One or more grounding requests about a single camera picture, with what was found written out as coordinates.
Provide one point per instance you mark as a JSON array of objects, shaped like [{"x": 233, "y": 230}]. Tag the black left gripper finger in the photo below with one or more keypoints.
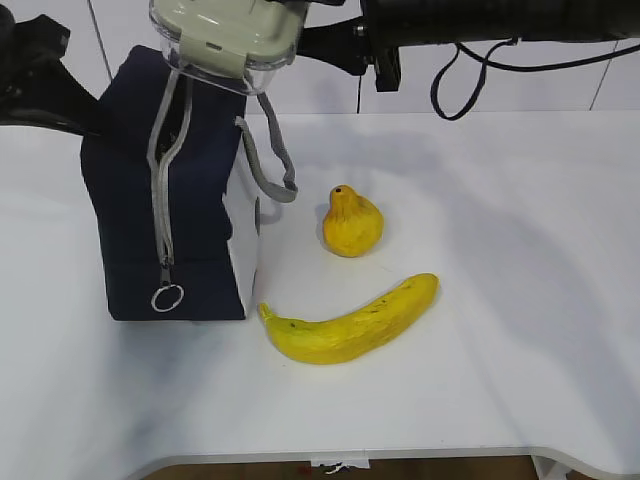
[{"x": 44, "y": 94}]

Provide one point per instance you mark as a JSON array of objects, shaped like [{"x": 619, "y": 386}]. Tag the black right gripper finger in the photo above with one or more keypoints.
[{"x": 344, "y": 45}]

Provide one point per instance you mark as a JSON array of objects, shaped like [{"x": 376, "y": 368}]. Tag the white tape under table edge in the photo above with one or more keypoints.
[{"x": 333, "y": 464}]

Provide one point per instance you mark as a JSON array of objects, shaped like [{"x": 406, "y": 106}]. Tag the yellow toy pear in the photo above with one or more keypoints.
[{"x": 353, "y": 225}]

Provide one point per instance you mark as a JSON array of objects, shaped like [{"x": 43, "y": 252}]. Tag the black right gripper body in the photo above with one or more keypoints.
[{"x": 376, "y": 50}]

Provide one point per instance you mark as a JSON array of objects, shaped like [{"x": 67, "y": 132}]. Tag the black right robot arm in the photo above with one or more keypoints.
[{"x": 432, "y": 22}]

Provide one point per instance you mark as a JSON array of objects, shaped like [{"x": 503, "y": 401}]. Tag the navy insulated lunch bag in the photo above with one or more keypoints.
[{"x": 176, "y": 185}]

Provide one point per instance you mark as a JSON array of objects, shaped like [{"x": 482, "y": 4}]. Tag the yellow toy banana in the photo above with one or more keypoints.
[{"x": 350, "y": 336}]

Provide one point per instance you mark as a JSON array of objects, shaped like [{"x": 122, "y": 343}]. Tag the glass container with green lid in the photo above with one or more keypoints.
[{"x": 236, "y": 45}]

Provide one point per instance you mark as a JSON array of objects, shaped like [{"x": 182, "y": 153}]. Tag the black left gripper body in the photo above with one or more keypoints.
[{"x": 27, "y": 44}]

